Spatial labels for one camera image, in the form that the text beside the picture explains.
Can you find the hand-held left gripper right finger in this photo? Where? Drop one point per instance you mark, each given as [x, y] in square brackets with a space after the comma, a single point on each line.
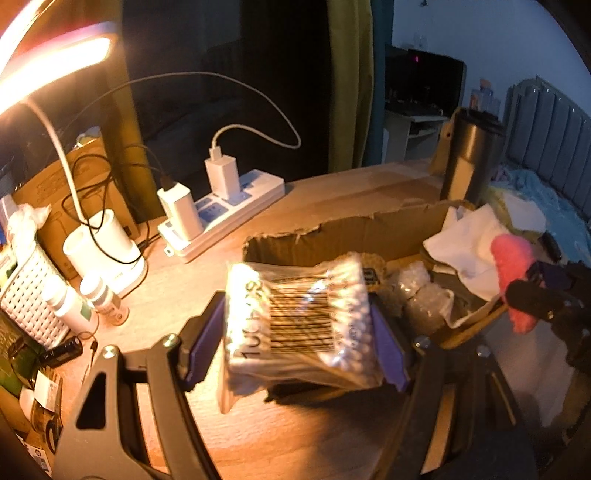
[390, 350]

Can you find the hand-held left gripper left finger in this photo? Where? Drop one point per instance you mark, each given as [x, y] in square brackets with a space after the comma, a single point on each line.
[203, 350]

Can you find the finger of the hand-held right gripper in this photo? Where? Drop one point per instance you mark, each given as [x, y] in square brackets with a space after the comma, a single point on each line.
[531, 297]
[554, 272]

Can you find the pink fluffy cloth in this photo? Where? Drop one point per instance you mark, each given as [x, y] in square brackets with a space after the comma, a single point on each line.
[510, 258]

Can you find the white paper towel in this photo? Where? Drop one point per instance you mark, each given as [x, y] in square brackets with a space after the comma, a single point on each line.
[466, 249]

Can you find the cotton swab pack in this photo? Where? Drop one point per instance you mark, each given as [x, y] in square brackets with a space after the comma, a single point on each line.
[295, 314]

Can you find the brown cardboard box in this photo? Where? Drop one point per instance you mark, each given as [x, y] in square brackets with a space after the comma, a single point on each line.
[332, 235]

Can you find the black car key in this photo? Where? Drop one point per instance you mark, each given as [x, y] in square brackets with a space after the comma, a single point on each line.
[551, 245]

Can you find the bubble wrap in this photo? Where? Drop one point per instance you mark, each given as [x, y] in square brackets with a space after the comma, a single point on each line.
[415, 295]

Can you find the grey cloth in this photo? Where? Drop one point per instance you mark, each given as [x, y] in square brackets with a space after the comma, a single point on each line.
[457, 290]

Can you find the yellow tissue pack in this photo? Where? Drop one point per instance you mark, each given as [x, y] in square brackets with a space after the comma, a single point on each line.
[517, 207]

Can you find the light blue blanket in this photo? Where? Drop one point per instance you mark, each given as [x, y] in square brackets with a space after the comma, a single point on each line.
[545, 189]

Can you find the white small bottle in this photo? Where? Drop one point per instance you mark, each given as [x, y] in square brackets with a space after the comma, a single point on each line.
[105, 300]
[69, 304]

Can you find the stainless steel tumbler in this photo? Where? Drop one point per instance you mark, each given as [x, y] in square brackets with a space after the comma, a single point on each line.
[471, 157]

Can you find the grey padded headboard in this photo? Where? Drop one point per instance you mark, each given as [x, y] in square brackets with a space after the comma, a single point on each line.
[554, 129]

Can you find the black small cylinder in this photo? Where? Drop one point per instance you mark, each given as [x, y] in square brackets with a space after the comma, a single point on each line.
[60, 353]

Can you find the white desk lamp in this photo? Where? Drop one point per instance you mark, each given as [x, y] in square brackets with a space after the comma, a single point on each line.
[101, 249]

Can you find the white power strip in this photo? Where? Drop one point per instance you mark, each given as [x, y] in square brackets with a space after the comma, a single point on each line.
[249, 194]

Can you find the white paper cards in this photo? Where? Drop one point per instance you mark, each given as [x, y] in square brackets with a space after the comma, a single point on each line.
[44, 397]

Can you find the white perforated basket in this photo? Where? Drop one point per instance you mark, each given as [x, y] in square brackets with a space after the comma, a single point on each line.
[32, 295]

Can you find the green packet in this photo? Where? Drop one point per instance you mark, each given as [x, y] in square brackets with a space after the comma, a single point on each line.
[14, 360]

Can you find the white cabinet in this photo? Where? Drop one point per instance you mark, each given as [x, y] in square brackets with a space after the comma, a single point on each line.
[415, 134]

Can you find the crumpled white tissue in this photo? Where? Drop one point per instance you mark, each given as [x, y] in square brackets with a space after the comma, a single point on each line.
[27, 221]

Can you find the black monitor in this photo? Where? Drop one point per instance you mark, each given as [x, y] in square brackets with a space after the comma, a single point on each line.
[438, 78]

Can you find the brown carton behind lamp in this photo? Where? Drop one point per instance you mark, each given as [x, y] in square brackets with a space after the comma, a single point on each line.
[46, 184]

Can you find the teal curtain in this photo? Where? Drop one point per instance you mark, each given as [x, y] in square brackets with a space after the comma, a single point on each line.
[382, 69]

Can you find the yellow curtain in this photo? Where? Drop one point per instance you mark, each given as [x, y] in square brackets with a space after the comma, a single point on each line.
[348, 83]

